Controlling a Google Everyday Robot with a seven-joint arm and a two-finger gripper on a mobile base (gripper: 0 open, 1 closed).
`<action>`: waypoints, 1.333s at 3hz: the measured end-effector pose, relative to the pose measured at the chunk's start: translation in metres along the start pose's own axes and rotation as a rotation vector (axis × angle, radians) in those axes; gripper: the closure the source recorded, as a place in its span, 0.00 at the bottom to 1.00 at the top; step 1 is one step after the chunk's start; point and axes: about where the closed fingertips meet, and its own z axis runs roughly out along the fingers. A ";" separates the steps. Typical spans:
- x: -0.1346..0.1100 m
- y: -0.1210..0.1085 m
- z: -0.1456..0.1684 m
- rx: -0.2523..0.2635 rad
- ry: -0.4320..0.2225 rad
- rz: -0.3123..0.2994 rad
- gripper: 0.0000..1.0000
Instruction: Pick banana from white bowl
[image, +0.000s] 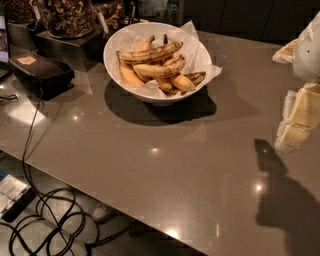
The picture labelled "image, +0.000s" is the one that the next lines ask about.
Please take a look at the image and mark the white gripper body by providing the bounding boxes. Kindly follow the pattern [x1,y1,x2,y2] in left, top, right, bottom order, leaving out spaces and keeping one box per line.
[293,12,320,83]

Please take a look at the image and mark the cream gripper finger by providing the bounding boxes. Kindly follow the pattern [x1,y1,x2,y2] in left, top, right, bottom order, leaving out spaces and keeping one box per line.
[275,83,320,152]
[272,39,297,64]

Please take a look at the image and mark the white ceramic bowl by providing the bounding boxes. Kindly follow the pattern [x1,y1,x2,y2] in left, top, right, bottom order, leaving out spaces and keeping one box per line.
[102,21,213,107]

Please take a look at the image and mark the dark overripe banana right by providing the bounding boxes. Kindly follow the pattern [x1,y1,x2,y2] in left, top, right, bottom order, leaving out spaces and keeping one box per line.
[186,71,206,86]

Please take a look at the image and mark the front right yellow banana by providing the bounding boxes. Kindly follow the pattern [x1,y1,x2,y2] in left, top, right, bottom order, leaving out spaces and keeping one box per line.
[170,74,195,92]

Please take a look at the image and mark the middle spotted banana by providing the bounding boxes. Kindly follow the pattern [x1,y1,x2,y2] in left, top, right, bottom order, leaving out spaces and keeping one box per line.
[133,53,186,77]

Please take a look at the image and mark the spotted banana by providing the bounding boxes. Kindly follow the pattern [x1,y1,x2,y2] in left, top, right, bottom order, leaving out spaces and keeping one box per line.
[133,53,186,77]
[117,41,183,64]

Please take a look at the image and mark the small lower centre banana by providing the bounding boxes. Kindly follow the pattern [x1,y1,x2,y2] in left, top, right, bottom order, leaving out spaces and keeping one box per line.
[155,77,172,92]

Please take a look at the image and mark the top spotted banana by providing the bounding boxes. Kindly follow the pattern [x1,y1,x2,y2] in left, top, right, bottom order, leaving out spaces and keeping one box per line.
[117,41,183,64]

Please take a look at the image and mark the upright back banana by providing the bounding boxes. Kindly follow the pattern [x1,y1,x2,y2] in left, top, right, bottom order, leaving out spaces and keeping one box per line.
[135,35,155,51]

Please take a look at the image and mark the left orange-yellow banana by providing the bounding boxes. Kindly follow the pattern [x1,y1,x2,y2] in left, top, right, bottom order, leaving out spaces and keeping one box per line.
[116,51,145,87]

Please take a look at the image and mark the white paper liner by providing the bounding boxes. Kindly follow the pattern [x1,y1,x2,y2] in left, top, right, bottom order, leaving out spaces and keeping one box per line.
[114,20,223,100]

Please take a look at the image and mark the background snack container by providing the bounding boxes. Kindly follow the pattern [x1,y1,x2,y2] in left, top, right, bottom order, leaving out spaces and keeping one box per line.
[95,0,138,32]

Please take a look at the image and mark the dark metal stand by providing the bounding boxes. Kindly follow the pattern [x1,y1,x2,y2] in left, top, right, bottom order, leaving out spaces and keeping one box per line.
[27,23,105,71]

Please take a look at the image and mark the glass jar of nuts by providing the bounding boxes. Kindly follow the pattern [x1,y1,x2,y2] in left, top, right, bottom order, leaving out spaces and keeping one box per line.
[36,0,95,39]

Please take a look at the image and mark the black box device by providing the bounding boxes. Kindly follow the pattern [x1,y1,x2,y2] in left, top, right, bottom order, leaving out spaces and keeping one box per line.
[9,49,75,100]

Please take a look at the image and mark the left jar of nuts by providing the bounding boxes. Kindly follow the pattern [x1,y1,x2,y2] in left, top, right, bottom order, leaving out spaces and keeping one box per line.
[0,0,35,23]

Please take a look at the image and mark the tablet screen at left edge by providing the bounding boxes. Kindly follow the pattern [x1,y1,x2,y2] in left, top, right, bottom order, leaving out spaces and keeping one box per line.
[0,15,11,81]

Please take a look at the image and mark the checkered box on floor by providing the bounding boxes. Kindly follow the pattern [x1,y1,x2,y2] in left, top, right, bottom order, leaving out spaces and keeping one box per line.
[0,172,36,223]

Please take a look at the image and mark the black coiled cable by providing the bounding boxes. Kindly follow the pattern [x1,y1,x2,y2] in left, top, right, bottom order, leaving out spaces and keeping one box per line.
[0,86,141,256]

